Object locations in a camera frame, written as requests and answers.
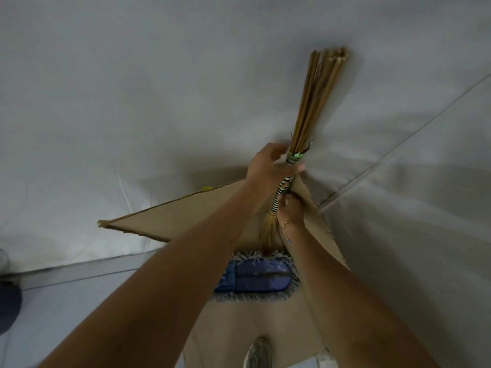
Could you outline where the person's left hand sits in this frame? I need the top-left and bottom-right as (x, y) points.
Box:
(245, 142), (308, 193)

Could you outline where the person's right hand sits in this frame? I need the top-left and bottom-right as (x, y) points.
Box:
(276, 191), (306, 227)

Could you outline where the straw broom with striped handle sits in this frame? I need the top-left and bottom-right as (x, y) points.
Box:
(260, 46), (351, 258)

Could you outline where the person's right forearm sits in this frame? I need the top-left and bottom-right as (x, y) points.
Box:
(283, 220), (442, 368)

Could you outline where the person's left forearm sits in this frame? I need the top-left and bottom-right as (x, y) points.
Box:
(38, 178), (274, 368)

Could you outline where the blue fringed mop head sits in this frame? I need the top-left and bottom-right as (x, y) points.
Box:
(209, 251), (302, 303)

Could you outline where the brown cardboard box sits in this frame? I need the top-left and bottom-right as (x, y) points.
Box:
(97, 175), (352, 368)

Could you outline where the person's grey shoe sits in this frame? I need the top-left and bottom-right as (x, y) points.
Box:
(244, 337), (274, 368)

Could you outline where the dark round object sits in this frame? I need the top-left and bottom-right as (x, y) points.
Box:
(0, 249), (23, 335)

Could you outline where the thin gold bracelet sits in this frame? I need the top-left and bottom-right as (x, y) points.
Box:
(283, 217), (306, 243)

